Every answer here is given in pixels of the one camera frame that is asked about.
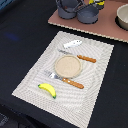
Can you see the white toy fish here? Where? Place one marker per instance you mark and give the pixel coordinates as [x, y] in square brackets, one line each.
[73, 43]

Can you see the yellow toy banana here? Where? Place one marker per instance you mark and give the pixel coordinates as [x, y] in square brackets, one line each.
[48, 88]

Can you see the grey toy pot with handles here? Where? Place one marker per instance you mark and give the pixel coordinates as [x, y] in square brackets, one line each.
[67, 8]

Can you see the dark grey toy saucepan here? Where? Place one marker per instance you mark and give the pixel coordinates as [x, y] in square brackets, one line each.
[87, 14]

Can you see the yellow toy cheese wedge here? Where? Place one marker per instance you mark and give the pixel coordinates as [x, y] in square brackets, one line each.
[97, 3]

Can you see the round wooden plate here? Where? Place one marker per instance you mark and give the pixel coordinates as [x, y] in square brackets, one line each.
[68, 66]

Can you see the woven beige placemat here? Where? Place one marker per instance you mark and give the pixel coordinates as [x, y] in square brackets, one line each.
[71, 104]

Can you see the brown toy stove board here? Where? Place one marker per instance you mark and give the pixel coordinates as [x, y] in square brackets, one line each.
[104, 27]

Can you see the beige bowl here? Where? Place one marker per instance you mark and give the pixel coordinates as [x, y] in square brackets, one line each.
[122, 14]

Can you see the wooden handled fork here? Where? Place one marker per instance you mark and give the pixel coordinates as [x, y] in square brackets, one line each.
[66, 80]

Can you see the wooden handled knife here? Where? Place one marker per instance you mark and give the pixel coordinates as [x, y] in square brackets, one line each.
[79, 56]

